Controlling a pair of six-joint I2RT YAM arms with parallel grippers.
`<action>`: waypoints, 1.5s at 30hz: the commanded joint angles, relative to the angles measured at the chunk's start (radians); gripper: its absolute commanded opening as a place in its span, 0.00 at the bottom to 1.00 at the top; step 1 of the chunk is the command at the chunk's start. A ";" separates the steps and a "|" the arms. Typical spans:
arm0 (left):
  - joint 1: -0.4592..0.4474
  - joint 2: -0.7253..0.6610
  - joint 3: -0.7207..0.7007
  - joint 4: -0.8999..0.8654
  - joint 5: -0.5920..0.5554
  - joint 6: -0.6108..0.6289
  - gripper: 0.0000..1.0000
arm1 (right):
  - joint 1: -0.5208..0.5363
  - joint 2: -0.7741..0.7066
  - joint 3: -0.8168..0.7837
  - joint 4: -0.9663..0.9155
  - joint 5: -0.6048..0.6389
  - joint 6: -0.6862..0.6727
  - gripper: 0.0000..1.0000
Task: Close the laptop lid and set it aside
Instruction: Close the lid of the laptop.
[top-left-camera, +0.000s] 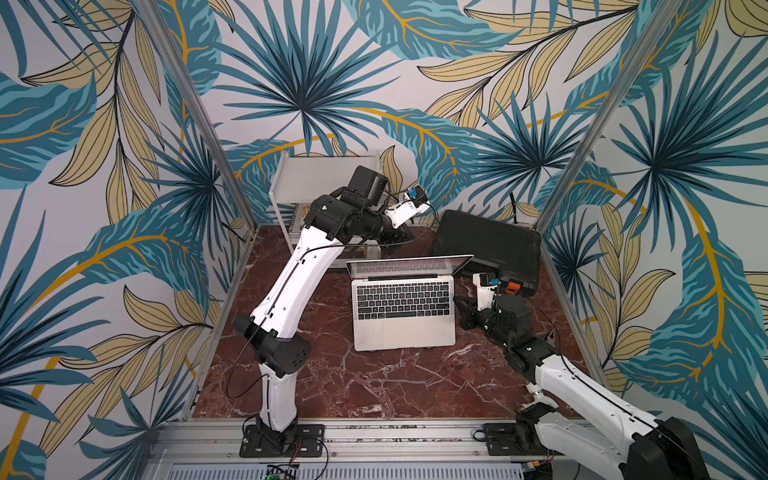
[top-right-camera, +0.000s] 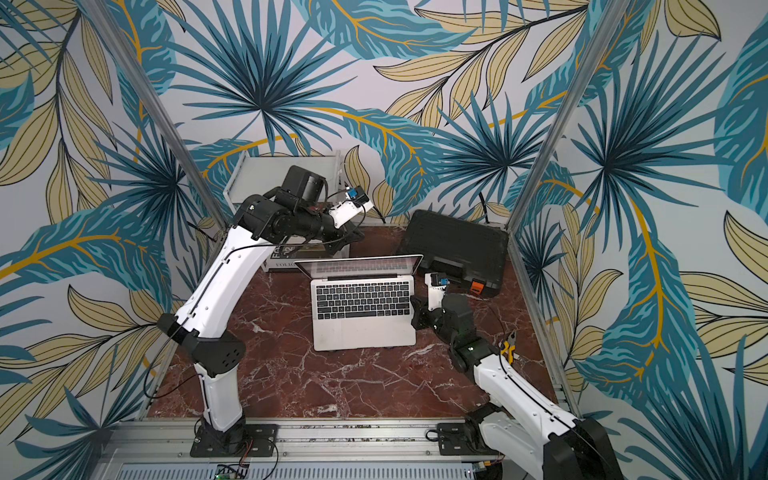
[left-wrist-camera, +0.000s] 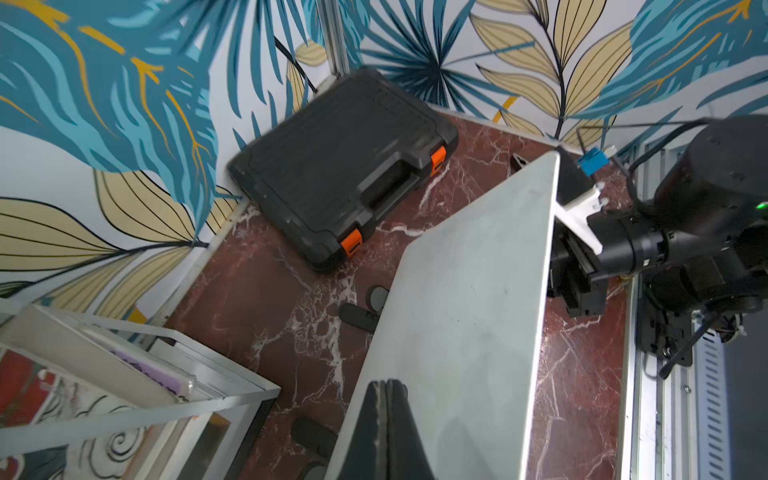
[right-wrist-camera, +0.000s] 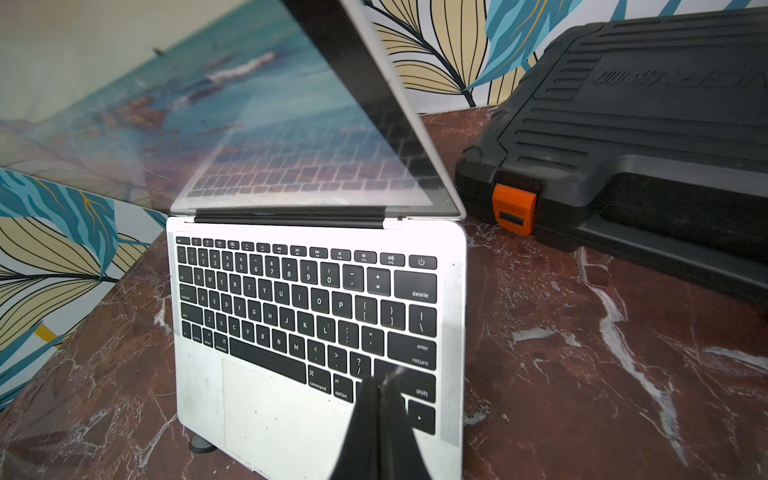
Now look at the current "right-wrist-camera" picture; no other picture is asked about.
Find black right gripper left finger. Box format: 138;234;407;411
330;377;380;480

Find silver laptop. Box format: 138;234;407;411
1;1;467;479

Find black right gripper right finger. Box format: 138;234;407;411
381;367;430;479

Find black tool case orange latches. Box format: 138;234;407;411
455;7;767;303

